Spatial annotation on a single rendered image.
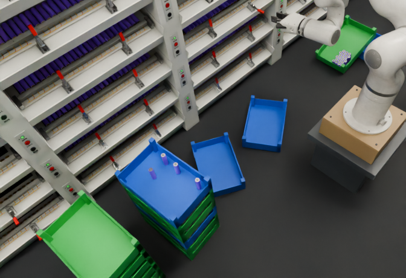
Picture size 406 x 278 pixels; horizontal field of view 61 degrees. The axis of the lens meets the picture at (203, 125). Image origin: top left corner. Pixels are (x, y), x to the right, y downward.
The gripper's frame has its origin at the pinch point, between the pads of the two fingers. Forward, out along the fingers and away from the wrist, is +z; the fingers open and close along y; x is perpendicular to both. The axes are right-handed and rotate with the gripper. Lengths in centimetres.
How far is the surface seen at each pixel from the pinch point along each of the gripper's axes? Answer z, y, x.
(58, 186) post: 18, -122, -21
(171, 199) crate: -29, -92, -17
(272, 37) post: 20.2, 16.0, -27.4
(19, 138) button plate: 12, -120, 14
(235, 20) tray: 16.9, -11.5, -0.1
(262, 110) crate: 3, -15, -52
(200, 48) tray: 15.2, -36.1, -1.2
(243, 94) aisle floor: 19, -13, -50
